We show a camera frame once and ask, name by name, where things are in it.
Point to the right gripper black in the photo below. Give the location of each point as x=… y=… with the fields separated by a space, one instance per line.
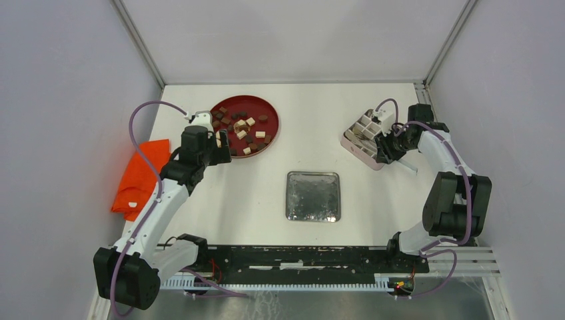
x=384 y=153

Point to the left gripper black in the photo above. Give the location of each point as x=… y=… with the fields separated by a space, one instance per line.
x=221 y=154

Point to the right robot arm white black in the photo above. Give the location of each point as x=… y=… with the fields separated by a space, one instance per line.
x=455 y=209

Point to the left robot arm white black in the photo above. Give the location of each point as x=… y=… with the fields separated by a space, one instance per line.
x=132 y=271

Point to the pink divided chocolate box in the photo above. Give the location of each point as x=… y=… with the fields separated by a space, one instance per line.
x=358 y=139

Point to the round red plate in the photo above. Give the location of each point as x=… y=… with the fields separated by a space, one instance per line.
x=251 y=123

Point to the orange cloth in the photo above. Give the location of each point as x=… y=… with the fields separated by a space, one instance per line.
x=138 y=181

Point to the square metal tray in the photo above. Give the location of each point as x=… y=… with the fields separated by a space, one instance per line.
x=313 y=197

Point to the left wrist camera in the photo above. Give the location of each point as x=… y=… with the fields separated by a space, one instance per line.
x=202 y=119

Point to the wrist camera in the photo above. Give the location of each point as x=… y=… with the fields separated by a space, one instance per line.
x=384 y=119
x=202 y=119

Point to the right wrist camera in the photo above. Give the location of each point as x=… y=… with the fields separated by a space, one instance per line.
x=384 y=119

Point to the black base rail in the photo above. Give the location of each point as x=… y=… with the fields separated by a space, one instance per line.
x=295 y=265

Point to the white toothed cable strip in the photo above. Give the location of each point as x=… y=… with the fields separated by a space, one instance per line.
x=188 y=282

